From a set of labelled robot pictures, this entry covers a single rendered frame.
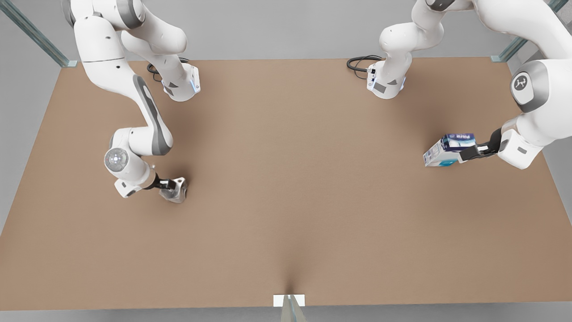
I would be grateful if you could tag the silver metal cup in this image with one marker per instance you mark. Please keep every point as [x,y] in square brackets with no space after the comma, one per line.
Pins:
[177,190]

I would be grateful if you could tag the blue and white carton box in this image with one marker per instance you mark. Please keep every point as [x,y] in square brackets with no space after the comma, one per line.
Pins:
[447,150]

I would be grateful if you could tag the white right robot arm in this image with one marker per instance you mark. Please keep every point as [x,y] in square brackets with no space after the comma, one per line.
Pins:
[111,67]

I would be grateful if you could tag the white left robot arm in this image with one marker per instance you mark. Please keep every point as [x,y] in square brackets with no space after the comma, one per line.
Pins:
[536,85]

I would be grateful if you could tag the silver frame post white foot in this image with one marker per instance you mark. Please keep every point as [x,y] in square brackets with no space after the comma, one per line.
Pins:
[289,306]

